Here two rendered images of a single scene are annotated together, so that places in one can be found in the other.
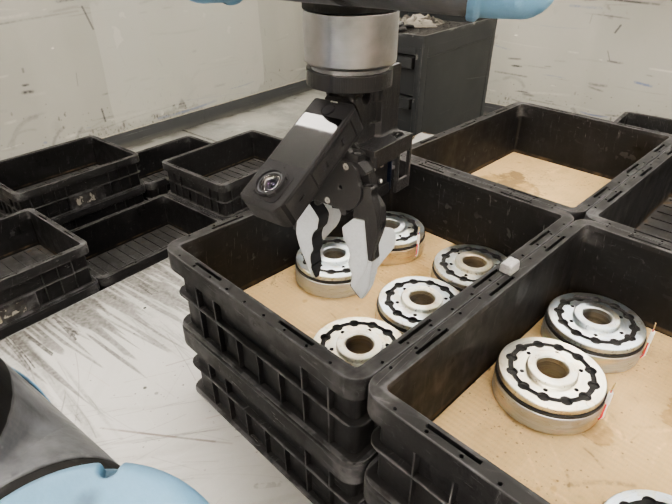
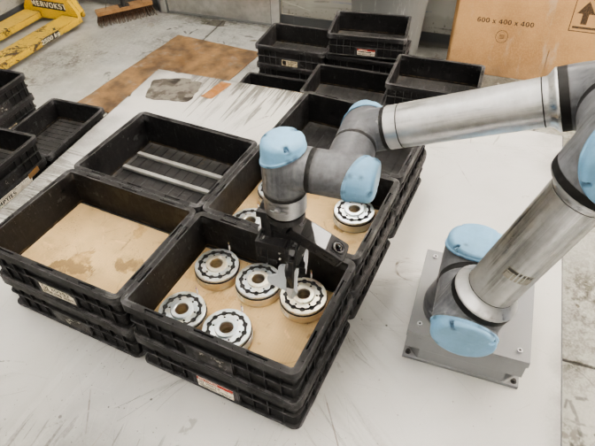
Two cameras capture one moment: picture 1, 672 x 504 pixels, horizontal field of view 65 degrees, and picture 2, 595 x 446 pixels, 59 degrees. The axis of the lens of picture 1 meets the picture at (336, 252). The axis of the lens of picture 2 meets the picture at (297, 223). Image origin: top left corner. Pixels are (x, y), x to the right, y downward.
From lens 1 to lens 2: 1.06 m
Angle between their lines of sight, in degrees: 80
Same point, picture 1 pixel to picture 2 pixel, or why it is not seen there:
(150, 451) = (346, 432)
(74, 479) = (464, 248)
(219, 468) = (340, 392)
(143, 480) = (455, 239)
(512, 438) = not seen: hidden behind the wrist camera
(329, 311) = (264, 328)
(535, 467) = not seen: hidden behind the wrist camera
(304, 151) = (322, 234)
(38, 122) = not seen: outside the picture
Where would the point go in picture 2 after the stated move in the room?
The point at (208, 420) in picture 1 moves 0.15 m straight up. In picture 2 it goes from (315, 413) to (315, 376)
